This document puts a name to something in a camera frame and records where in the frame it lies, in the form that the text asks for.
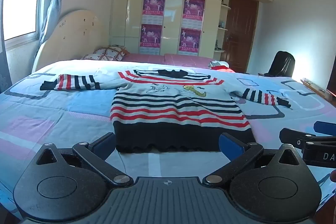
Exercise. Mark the wooden bed frame edge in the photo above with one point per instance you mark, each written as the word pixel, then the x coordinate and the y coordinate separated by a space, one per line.
pixel 317 87

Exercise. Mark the black chair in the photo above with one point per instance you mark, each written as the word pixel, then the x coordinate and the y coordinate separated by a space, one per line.
pixel 282 64

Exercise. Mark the person's right hand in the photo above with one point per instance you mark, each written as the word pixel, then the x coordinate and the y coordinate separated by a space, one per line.
pixel 333 176

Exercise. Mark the brown wooden door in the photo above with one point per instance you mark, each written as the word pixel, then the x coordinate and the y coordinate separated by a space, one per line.
pixel 241 32

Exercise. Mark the patterned pink pillow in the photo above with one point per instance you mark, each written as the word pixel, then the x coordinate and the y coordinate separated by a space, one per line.
pixel 90 56

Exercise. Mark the patterned brown pillow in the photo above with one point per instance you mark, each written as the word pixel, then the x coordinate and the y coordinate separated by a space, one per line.
pixel 111 53

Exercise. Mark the pile of red white clothes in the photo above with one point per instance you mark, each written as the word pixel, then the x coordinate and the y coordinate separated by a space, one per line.
pixel 220 66

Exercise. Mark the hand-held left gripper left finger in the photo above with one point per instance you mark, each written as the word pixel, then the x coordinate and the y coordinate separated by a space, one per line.
pixel 103 146

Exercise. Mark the pink checked bed sheet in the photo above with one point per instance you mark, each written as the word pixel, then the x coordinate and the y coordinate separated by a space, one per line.
pixel 168 59

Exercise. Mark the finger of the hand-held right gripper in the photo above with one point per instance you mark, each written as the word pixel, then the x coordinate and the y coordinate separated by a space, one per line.
pixel 325 127
pixel 291 136

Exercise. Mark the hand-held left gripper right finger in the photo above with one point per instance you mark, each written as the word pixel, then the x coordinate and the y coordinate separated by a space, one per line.
pixel 231 146

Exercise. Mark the cream wooden headboard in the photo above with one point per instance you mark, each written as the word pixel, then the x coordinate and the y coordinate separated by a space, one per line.
pixel 68 37

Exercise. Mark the patterned bed blanket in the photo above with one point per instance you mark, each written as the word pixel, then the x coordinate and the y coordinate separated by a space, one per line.
pixel 65 113

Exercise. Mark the purple wall poster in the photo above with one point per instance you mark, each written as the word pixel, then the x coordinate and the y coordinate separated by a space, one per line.
pixel 151 36
pixel 193 8
pixel 154 5
pixel 189 40

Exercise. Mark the teal container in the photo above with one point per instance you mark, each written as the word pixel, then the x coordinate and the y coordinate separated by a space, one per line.
pixel 222 23

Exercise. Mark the striped knit sweater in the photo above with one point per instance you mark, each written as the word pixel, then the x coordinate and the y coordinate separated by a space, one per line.
pixel 181 113

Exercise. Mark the cream corner shelf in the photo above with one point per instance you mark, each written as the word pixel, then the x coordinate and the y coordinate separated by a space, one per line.
pixel 223 29

